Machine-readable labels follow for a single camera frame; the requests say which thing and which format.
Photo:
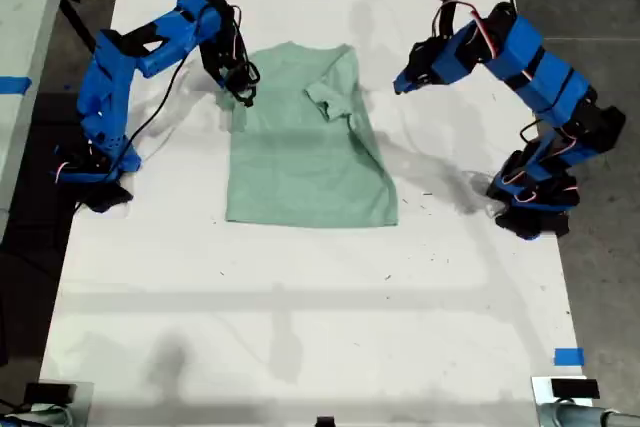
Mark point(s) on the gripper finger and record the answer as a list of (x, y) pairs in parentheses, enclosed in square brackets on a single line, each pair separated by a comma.
[(415, 84), (419, 59)]

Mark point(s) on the pale green T-shirt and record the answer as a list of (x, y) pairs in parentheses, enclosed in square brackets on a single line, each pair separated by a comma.
[(300, 172)]

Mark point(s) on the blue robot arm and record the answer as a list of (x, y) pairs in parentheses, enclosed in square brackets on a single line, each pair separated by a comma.
[(545, 77), (107, 97)]

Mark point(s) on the pale grey side bench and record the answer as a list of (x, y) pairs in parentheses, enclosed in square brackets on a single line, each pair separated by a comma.
[(25, 22)]

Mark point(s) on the blue tape strip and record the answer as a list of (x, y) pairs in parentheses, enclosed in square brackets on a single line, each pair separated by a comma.
[(569, 357), (14, 84)]

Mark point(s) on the white plate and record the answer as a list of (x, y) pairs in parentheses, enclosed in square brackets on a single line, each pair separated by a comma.
[(541, 389)]

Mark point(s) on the small black box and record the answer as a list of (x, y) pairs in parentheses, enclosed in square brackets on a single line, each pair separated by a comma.
[(49, 393), (575, 389)]

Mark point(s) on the tiny black block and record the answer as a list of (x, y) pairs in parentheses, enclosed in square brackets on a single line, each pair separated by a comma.
[(325, 421)]

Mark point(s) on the grey metal plate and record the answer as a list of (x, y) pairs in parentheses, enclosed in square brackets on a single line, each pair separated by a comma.
[(84, 404)]

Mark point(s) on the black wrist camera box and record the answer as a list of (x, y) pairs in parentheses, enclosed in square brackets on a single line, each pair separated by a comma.
[(246, 78)]

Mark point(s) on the black camera stalk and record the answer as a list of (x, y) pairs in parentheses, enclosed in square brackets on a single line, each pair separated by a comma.
[(445, 17)]

